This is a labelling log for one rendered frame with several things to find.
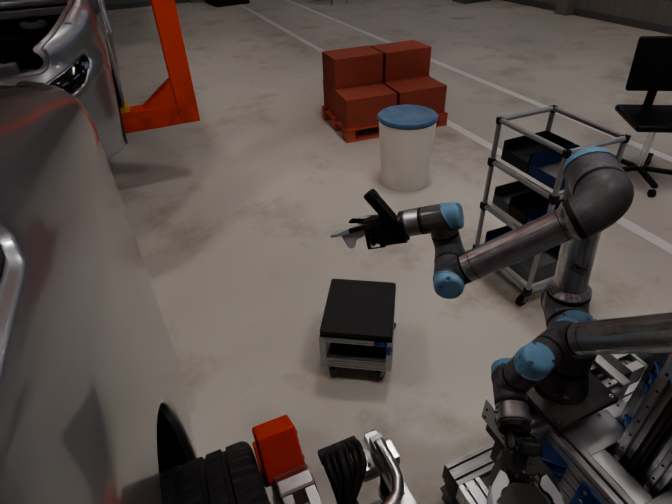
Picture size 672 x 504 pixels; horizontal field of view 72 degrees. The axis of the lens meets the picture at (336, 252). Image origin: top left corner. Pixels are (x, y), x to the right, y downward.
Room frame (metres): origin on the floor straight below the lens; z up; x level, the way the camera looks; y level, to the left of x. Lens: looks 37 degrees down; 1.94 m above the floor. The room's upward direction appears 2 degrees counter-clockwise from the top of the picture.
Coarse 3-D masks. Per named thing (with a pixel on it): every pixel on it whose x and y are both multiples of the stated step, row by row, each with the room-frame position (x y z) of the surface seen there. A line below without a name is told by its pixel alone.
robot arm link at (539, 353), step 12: (528, 348) 0.68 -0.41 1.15; (540, 348) 0.68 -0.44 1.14; (552, 348) 0.70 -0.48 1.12; (516, 360) 0.67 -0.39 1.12; (528, 360) 0.65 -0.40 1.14; (540, 360) 0.65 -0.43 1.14; (552, 360) 0.66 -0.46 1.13; (504, 372) 0.69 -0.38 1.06; (516, 372) 0.66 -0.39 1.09; (528, 372) 0.64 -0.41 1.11; (540, 372) 0.63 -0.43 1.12; (516, 384) 0.65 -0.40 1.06; (528, 384) 0.64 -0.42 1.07
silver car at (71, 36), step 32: (0, 0) 6.51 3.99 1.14; (32, 0) 6.61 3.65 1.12; (64, 0) 6.72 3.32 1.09; (96, 0) 4.64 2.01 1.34; (0, 32) 3.48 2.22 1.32; (32, 32) 3.23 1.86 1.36; (64, 32) 2.68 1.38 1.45; (96, 32) 2.93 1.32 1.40; (0, 64) 2.45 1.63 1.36; (32, 64) 2.79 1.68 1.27; (64, 64) 2.59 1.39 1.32; (96, 64) 2.77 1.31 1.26; (96, 96) 2.66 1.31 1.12; (96, 128) 2.58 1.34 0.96
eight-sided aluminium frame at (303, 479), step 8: (304, 464) 0.46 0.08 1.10; (288, 472) 0.45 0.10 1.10; (296, 472) 0.44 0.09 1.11; (304, 472) 0.44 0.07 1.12; (280, 480) 0.42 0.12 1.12; (288, 480) 0.42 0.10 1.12; (296, 480) 0.42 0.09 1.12; (304, 480) 0.42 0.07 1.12; (312, 480) 0.42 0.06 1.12; (272, 488) 0.54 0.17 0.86; (280, 488) 0.41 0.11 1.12; (288, 488) 0.41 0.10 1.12; (296, 488) 0.41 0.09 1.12; (304, 488) 0.41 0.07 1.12; (312, 488) 0.41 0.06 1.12; (272, 496) 0.57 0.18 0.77; (280, 496) 0.39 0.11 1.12; (288, 496) 0.39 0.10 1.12; (296, 496) 0.40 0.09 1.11; (304, 496) 0.40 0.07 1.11; (312, 496) 0.39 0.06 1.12
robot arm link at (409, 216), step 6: (408, 210) 1.07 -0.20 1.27; (414, 210) 1.06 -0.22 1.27; (402, 216) 1.07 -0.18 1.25; (408, 216) 1.05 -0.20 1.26; (414, 216) 1.05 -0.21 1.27; (402, 222) 1.05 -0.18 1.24; (408, 222) 1.04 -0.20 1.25; (414, 222) 1.03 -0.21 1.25; (408, 228) 1.04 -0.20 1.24; (414, 228) 1.03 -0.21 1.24; (408, 234) 1.04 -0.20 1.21; (414, 234) 1.04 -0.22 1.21; (420, 234) 1.04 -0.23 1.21
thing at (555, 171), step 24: (504, 120) 2.37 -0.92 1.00; (552, 120) 2.53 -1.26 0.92; (576, 120) 2.38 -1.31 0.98; (504, 144) 2.40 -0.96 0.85; (528, 144) 2.45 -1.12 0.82; (552, 144) 2.05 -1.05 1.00; (576, 144) 2.31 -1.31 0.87; (600, 144) 2.03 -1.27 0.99; (624, 144) 2.10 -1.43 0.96; (504, 168) 2.30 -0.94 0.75; (528, 168) 2.21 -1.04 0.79; (552, 168) 2.20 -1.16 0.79; (504, 192) 2.42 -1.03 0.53; (528, 192) 2.32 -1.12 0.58; (552, 192) 1.98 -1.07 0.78; (480, 216) 2.40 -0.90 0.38; (504, 216) 2.25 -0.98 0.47; (528, 216) 2.13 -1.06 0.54; (528, 264) 2.14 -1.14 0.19; (552, 264) 2.06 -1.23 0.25; (528, 288) 1.96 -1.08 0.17
